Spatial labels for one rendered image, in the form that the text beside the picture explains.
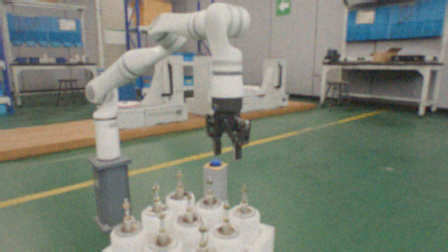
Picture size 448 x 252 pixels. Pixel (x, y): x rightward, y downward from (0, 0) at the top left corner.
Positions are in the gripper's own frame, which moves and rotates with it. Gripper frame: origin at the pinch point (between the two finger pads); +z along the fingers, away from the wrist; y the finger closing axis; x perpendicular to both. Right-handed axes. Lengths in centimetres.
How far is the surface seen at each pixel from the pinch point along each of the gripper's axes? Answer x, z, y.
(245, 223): 8.0, 23.0, -0.4
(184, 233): -7.7, 23.2, -8.4
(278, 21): 501, -122, -357
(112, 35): 222, -92, -613
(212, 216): 4.6, 24.0, -11.0
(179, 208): 0.2, 24.3, -22.5
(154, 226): -11.1, 24.5, -18.7
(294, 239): 43, 47, -5
